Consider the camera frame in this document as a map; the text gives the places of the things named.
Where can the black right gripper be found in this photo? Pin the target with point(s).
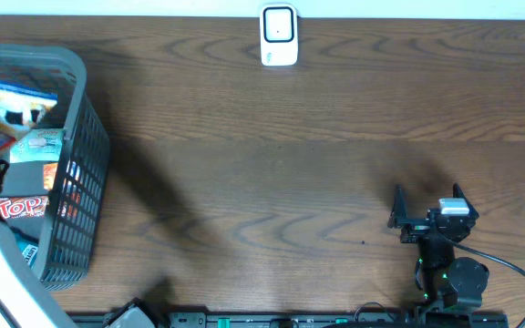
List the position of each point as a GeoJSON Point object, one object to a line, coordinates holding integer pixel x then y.
{"type": "Point", "coordinates": [416, 227]}

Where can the grey plastic mesh basket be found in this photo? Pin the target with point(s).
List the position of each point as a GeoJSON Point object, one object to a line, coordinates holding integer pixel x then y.
{"type": "Point", "coordinates": [69, 226]}

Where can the orange tissue packet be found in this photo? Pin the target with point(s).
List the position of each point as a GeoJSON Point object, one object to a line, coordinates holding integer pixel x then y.
{"type": "Point", "coordinates": [49, 175]}

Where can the light teal snack packet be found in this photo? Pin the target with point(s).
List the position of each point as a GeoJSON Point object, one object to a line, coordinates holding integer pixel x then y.
{"type": "Point", "coordinates": [43, 144]}

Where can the red Top chocolate bar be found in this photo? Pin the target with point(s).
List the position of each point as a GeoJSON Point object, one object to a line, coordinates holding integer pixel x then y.
{"type": "Point", "coordinates": [23, 207]}

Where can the yellow snack chip bag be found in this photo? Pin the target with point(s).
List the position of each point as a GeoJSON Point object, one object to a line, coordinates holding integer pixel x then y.
{"type": "Point", "coordinates": [23, 108]}

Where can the teal Listerine mouthwash bottle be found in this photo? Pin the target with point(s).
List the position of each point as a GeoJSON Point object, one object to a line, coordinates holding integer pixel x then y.
{"type": "Point", "coordinates": [28, 248]}

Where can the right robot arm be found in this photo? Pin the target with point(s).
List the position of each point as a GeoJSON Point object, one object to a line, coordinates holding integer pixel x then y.
{"type": "Point", "coordinates": [452, 285]}

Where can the white barcode scanner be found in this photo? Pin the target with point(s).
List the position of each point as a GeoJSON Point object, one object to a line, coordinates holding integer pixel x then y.
{"type": "Point", "coordinates": [279, 35]}

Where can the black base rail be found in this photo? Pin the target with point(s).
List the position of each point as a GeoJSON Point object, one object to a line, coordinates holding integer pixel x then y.
{"type": "Point", "coordinates": [366, 318]}

